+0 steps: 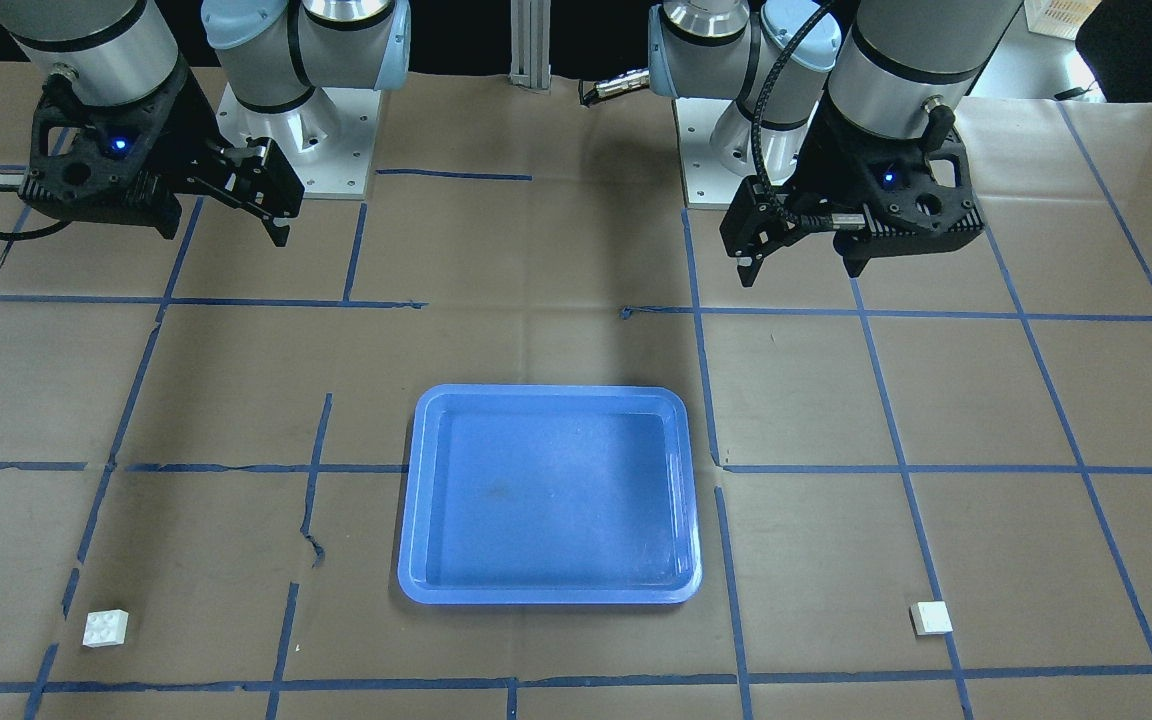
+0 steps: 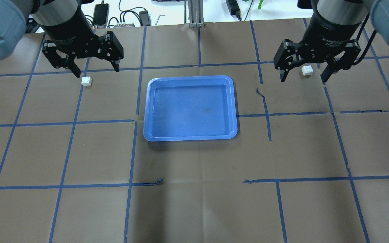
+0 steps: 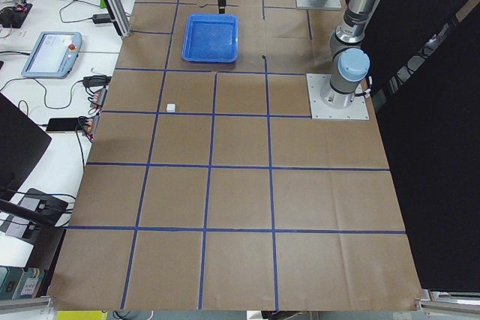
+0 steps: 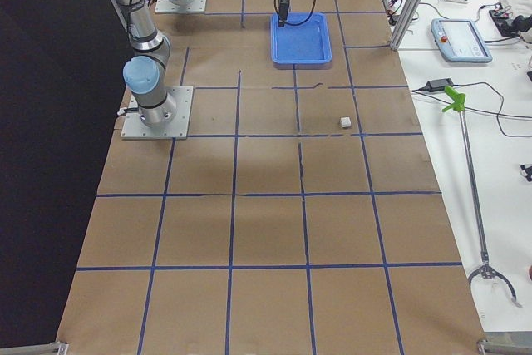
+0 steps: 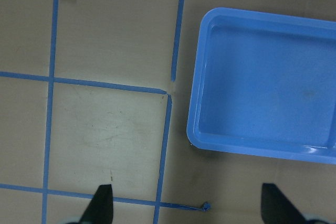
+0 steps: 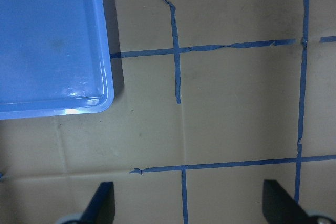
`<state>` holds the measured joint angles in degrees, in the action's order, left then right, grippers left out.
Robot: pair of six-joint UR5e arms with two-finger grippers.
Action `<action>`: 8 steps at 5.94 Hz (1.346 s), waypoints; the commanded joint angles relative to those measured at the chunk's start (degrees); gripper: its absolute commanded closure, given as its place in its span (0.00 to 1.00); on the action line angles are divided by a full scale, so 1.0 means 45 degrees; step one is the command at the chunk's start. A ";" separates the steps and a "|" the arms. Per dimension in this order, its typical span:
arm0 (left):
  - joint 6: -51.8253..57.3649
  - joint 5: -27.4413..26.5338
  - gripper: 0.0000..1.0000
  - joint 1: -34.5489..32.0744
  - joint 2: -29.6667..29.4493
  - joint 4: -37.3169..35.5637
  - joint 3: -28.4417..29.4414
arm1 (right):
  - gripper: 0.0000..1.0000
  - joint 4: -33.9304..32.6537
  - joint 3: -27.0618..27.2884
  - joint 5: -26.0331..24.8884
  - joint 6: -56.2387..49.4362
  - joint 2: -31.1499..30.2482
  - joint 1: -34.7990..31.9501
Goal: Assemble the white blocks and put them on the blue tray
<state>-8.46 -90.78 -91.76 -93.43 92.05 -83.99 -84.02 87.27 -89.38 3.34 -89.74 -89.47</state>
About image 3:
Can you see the white building block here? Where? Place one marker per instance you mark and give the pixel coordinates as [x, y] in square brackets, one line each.
[170, 107]

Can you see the blue plastic tray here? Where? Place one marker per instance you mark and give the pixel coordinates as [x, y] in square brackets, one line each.
[211, 38]

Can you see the black power adapter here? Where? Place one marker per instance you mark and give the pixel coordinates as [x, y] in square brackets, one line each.
[101, 18]

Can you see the teach pendant tablet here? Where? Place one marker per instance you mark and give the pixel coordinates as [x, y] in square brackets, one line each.
[54, 55]

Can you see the small black circuit device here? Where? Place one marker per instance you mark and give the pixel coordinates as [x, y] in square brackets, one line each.
[15, 16]

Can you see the brown paper table cover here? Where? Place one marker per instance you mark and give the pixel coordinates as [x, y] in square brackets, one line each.
[238, 200]

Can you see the black smartphone on desk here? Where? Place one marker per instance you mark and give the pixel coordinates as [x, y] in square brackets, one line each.
[63, 125]

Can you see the black monitor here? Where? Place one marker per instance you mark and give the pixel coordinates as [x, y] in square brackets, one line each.
[22, 146]

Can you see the usb hub with cables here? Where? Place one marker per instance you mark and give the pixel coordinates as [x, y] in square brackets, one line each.
[98, 98]

